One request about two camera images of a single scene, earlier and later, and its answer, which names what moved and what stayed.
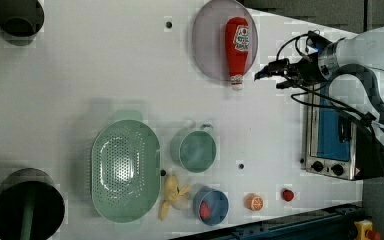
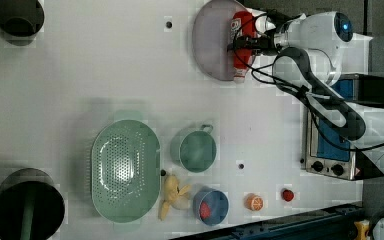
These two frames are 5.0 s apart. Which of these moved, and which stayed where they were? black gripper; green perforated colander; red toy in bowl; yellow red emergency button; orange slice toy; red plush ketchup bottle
Moved: red plush ketchup bottle; black gripper
Stayed: green perforated colander; red toy in bowl; yellow red emergency button; orange slice toy
